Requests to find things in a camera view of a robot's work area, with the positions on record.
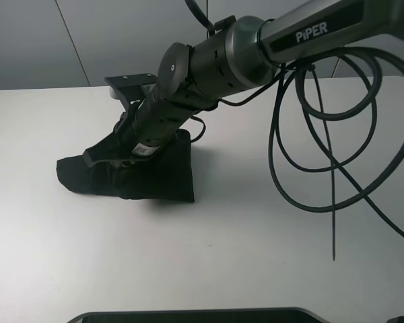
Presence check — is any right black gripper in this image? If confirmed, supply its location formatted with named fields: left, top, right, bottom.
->
left=83, top=87, right=194, bottom=167

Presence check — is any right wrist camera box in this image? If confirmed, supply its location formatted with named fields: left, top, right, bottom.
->
left=104, top=73, right=157, bottom=117

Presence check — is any right black camera cable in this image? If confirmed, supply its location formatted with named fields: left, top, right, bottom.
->
left=183, top=0, right=404, bottom=262

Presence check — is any black robot base front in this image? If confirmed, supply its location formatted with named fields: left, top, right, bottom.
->
left=70, top=308, right=326, bottom=322

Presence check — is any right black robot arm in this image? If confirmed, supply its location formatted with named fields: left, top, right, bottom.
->
left=83, top=1, right=404, bottom=166

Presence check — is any black printed t-shirt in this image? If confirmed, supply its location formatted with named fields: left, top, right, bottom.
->
left=56, top=129, right=195, bottom=203

